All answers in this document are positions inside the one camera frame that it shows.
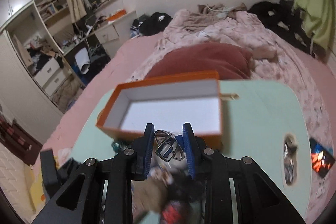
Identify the brown fur pompom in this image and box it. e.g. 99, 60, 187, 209
132, 178, 167, 213

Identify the black lace-trimmed garment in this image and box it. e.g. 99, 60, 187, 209
167, 176, 206, 202

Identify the orange cardboard box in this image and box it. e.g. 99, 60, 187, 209
96, 71, 223, 149

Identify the crumpled foil wrapper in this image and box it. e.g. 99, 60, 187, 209
282, 134, 298, 186

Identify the smartphone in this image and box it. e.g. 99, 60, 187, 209
309, 138, 335, 178

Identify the white wardrobe shelving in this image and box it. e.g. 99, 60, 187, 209
1, 0, 83, 144

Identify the white rolled paper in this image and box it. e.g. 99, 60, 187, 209
75, 48, 91, 75

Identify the red cushion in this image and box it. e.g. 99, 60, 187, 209
145, 42, 254, 80

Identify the pink floral duvet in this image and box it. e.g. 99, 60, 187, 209
128, 9, 331, 139

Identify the white bedside drawer cabinet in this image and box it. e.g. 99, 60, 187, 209
94, 11, 137, 59

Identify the black clothes pile left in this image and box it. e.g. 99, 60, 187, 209
130, 12, 173, 38

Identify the black clothes pile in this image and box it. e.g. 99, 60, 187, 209
130, 12, 173, 38
248, 0, 315, 58

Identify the orange tissue box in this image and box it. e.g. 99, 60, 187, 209
106, 9, 127, 22

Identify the black clothes pile right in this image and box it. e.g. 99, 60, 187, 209
248, 0, 315, 58

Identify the beige knitted blanket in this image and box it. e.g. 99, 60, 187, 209
183, 3, 247, 34

